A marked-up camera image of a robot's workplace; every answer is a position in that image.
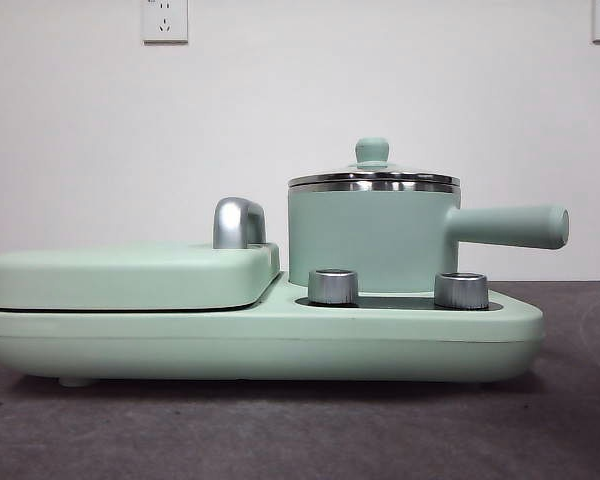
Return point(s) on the glass pot lid green knob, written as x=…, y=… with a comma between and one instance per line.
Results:
x=373, y=150

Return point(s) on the silver control knob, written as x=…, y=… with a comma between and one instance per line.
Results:
x=332, y=287
x=461, y=290

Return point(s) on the green breakfast machine base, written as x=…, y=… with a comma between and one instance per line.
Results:
x=280, y=345

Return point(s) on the green griddle lid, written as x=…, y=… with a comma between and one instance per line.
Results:
x=130, y=275

